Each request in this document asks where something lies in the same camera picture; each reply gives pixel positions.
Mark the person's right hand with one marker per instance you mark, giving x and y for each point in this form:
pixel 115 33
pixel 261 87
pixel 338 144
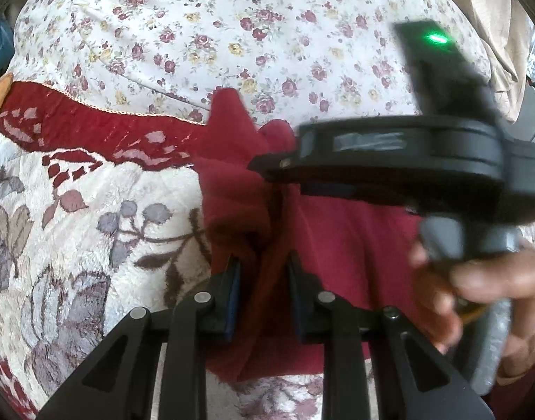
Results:
pixel 508 276

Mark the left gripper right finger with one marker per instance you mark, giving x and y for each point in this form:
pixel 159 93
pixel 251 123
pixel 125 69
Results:
pixel 413 380

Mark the beige curtain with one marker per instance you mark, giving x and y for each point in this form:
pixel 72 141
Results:
pixel 505 28

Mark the plush floral red-bordered blanket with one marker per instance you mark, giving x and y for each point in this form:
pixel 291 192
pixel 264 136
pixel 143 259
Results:
pixel 101 212

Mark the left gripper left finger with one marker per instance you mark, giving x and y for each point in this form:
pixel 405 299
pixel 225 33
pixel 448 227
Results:
pixel 152 364

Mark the white floral duvet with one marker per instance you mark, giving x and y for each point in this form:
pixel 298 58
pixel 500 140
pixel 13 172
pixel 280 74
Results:
pixel 289 59

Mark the dark red sweatshirt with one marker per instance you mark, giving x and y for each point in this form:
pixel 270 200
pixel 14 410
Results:
pixel 365 253

